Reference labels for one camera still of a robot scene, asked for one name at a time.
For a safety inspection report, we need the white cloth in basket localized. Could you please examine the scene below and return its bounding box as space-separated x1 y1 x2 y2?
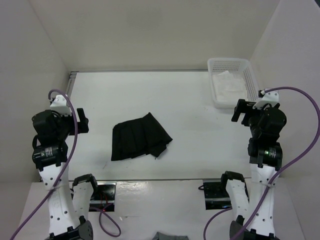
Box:
212 71 248 103

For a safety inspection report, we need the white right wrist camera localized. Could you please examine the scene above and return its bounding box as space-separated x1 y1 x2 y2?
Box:
252 88 279 110

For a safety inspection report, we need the black pleated skirt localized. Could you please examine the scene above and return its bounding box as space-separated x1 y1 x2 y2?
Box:
111 112 173 162

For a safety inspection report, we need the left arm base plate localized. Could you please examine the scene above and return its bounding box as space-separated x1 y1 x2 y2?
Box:
89 181 117 212

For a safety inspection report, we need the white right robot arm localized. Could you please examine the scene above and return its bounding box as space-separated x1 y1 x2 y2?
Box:
219 99 287 240

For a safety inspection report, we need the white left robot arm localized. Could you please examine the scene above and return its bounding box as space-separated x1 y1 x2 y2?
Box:
32 108 100 240

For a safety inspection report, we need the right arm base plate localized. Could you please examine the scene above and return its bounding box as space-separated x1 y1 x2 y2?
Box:
198 177 232 210

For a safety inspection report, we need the grey folded cloth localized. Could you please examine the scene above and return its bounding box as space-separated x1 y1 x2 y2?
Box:
152 232 189 240

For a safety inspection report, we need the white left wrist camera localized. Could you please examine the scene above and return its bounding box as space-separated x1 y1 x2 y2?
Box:
49 94 72 117

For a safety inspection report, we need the white perforated plastic basket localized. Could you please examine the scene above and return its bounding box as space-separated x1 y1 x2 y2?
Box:
207 57 259 109

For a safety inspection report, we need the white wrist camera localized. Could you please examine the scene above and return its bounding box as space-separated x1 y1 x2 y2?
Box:
49 94 72 117
252 88 279 110

